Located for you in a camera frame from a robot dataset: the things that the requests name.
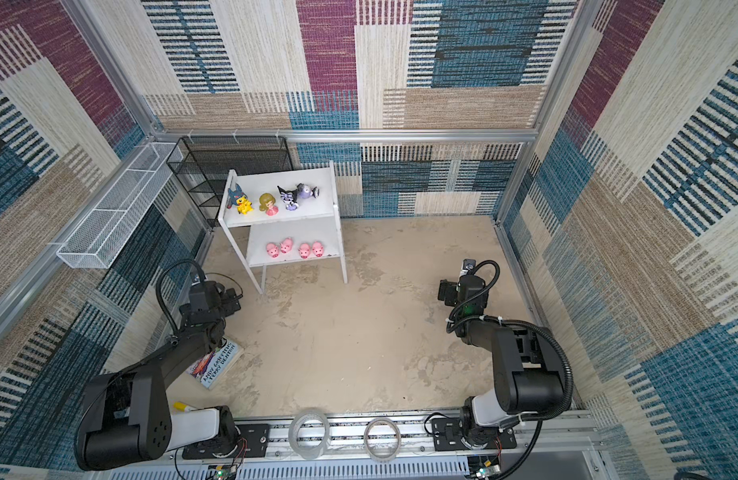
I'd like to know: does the pink pig toy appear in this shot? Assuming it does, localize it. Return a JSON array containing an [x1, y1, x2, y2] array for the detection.
[[266, 242, 280, 258], [279, 238, 294, 254], [311, 241, 325, 258], [298, 243, 311, 259]]

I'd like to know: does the yellow blue pokemon toy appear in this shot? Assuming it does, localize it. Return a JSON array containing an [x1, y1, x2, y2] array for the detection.
[[226, 184, 253, 215]]

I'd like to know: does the olive green figure toy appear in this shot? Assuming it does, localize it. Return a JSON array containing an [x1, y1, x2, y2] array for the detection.
[[259, 193, 279, 216]]

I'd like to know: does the black purple bat toy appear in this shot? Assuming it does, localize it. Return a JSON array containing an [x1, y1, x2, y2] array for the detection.
[[278, 186, 299, 211]]

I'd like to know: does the purple figure toy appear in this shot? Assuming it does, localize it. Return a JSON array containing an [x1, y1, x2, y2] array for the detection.
[[296, 183, 320, 200]]

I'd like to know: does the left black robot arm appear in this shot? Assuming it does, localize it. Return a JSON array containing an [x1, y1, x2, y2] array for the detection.
[[74, 259, 241, 471]]

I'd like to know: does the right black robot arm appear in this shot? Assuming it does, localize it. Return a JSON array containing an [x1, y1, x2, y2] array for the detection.
[[426, 259, 574, 451]]

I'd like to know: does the white two-tier shelf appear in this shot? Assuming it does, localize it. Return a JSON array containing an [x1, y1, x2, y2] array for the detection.
[[217, 161, 348, 294]]

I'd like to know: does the colourful children's book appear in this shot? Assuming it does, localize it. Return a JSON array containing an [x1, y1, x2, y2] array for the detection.
[[185, 338, 245, 390]]

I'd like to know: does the yellow white marker pen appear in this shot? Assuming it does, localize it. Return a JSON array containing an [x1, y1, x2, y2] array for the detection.
[[172, 402, 195, 412]]

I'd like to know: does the clear tape roll left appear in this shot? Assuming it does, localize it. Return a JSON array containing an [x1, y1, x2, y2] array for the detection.
[[288, 408, 331, 461]]

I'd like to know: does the clear tape roll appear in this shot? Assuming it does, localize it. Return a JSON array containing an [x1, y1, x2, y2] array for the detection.
[[363, 417, 402, 463], [288, 408, 331, 461]]

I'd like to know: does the clear tape roll right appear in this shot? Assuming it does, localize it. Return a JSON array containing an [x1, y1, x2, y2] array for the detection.
[[363, 417, 402, 463]]

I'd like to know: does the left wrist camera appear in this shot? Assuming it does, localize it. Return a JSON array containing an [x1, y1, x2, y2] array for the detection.
[[191, 272, 206, 285]]

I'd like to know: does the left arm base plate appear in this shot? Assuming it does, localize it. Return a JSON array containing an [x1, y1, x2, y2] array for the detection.
[[181, 423, 270, 460]]

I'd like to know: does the black wire mesh rack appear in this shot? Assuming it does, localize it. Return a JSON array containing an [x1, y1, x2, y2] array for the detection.
[[167, 136, 294, 227]]

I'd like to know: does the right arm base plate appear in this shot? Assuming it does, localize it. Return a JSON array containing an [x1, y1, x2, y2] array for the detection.
[[430, 417, 517, 451]]

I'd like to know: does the white wire mesh basket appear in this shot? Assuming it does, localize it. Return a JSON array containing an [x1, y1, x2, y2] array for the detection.
[[57, 142, 175, 269]]

